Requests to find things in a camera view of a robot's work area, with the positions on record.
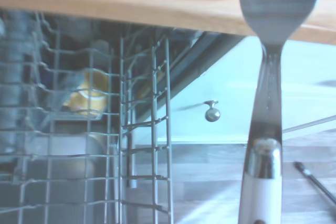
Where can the dishwasher tub opening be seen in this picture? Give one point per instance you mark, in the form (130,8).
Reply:
(189,58)

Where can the yellow cup in dishwasher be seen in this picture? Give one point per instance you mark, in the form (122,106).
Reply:
(92,90)

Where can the round metal cabinet knob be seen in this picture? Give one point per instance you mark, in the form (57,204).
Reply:
(212,115)

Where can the white cabinet door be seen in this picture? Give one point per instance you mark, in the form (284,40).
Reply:
(223,77)

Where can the thin black metal rod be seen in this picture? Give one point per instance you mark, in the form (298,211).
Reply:
(315,182)

